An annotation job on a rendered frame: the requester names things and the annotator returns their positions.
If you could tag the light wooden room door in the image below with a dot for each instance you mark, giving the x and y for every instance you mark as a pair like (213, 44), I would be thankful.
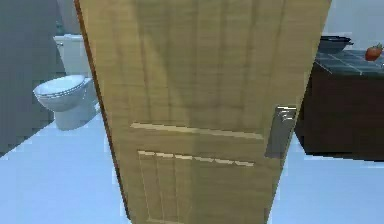
(200, 83)

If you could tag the white toilet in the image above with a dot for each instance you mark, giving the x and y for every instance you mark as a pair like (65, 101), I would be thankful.
(66, 90)

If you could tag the dark brown tiled counter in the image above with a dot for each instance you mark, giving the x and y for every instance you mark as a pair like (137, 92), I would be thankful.
(346, 110)

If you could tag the black pan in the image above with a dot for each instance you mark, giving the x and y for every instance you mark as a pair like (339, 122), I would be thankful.
(334, 43)

